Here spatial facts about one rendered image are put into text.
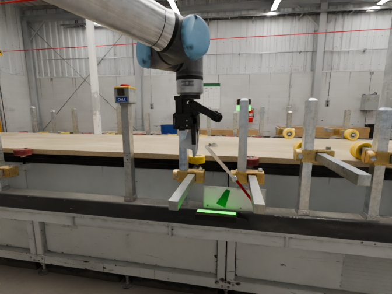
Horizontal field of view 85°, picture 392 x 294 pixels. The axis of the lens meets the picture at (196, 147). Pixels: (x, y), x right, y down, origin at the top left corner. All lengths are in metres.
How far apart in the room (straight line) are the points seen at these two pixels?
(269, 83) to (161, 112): 3.99
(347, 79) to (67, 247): 8.69
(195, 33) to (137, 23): 0.13
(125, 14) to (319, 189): 1.09
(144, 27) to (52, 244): 1.62
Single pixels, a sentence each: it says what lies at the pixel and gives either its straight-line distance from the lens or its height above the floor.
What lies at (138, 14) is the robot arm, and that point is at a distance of 0.49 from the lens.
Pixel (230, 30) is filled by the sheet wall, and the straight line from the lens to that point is 8.46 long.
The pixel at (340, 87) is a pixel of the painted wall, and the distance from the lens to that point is 8.90.
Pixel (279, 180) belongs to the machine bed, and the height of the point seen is 0.77.
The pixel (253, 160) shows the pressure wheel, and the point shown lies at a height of 0.90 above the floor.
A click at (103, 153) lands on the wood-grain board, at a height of 0.89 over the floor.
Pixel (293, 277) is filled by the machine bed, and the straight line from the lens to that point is 1.49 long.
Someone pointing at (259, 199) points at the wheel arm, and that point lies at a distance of 0.67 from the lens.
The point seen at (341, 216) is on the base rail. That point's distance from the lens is 1.07.
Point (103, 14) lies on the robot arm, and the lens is 0.48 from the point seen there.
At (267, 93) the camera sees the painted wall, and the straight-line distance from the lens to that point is 8.14.
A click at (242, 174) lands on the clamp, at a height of 0.86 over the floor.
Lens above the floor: 1.12
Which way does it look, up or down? 9 degrees down
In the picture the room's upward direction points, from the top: straight up
